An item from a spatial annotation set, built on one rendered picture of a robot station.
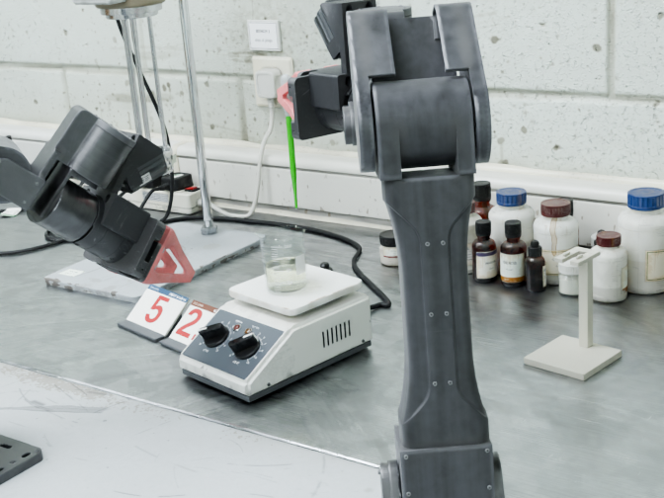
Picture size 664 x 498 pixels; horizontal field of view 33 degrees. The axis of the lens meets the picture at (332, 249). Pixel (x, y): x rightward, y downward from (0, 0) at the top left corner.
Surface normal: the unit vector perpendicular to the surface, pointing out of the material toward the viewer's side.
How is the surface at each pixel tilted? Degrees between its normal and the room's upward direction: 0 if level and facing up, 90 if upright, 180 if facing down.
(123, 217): 90
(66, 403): 0
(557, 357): 0
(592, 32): 90
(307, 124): 89
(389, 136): 81
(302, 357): 90
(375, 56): 38
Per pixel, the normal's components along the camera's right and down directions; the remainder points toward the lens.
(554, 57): -0.58, 0.30
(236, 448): -0.07, -0.95
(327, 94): -0.81, 0.23
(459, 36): -0.04, -0.55
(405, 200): 0.02, 0.16
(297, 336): 0.69, 0.18
